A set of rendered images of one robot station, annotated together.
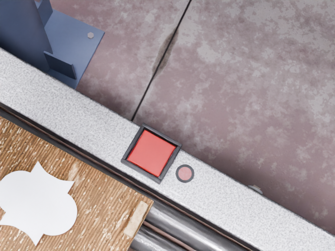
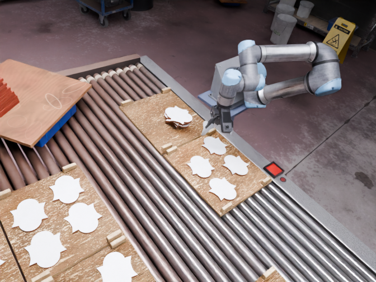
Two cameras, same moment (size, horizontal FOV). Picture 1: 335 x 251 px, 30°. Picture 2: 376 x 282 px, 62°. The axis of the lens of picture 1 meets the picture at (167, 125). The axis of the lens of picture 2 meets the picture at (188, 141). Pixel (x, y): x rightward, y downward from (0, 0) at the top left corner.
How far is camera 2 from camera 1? 98 cm
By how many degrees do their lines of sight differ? 33
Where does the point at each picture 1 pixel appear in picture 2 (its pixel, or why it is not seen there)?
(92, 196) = (253, 171)
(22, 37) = not seen: hidden behind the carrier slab
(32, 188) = (235, 161)
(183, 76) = not seen: hidden behind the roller
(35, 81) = (241, 141)
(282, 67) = not seen: hidden behind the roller
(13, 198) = (229, 161)
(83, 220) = (248, 175)
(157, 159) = (275, 171)
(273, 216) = (310, 201)
